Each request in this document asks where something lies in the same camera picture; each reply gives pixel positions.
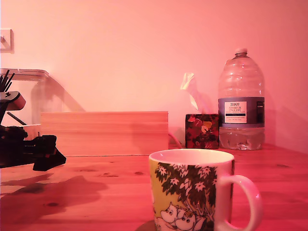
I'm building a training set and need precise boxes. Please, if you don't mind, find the yellow cartoon print mug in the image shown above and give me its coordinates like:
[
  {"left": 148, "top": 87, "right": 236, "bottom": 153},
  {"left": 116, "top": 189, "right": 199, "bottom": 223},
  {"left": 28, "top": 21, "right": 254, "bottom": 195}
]
[{"left": 148, "top": 148, "right": 263, "bottom": 231}]

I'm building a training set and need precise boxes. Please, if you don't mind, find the white tissue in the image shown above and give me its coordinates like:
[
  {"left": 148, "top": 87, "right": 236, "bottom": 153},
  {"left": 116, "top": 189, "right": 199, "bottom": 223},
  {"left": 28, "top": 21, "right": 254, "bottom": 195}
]
[{"left": 180, "top": 72, "right": 205, "bottom": 114}]

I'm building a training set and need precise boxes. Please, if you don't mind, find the rack of black kitchen tools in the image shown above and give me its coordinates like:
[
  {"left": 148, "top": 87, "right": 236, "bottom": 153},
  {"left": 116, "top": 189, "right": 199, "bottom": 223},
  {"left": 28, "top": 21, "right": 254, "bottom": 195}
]
[{"left": 0, "top": 69, "right": 15, "bottom": 93}]

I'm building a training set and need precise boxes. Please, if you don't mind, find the clear plastic container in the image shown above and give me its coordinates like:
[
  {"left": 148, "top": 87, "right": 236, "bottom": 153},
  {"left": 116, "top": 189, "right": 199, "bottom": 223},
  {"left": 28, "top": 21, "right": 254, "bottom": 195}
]
[{"left": 0, "top": 68, "right": 86, "bottom": 127}]

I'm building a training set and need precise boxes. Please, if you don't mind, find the white cable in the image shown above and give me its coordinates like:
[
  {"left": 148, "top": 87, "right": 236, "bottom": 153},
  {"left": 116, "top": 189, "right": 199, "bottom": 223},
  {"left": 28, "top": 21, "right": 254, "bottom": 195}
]
[{"left": 168, "top": 131, "right": 184, "bottom": 149}]

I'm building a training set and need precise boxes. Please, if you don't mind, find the large clear water bottle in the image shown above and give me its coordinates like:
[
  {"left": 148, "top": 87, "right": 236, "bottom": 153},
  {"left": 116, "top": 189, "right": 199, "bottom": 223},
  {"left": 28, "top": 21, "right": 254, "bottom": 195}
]
[{"left": 217, "top": 47, "right": 266, "bottom": 151}]

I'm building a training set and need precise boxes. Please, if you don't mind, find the dark floral tissue box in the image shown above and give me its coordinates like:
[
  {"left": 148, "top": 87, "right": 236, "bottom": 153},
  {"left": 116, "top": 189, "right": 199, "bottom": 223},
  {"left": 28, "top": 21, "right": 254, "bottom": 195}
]
[{"left": 185, "top": 113, "right": 220, "bottom": 150}]

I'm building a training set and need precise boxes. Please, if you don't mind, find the long pale wooden box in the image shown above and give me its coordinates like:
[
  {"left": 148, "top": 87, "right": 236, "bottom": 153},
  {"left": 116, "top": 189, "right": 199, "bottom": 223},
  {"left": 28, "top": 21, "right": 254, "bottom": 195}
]
[{"left": 40, "top": 111, "right": 169, "bottom": 157}]

